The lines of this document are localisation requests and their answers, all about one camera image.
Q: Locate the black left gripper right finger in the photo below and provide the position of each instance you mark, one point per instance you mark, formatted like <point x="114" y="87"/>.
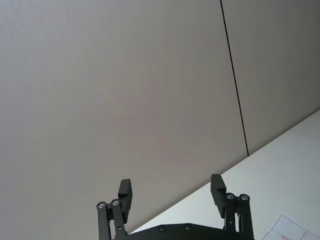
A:
<point x="217" y="197"/>

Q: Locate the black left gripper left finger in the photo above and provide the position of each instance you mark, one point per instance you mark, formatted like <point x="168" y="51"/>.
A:
<point x="124" y="200"/>

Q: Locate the white paper sheet with lines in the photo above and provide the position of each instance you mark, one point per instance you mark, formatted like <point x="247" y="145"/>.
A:
<point x="297" y="228"/>

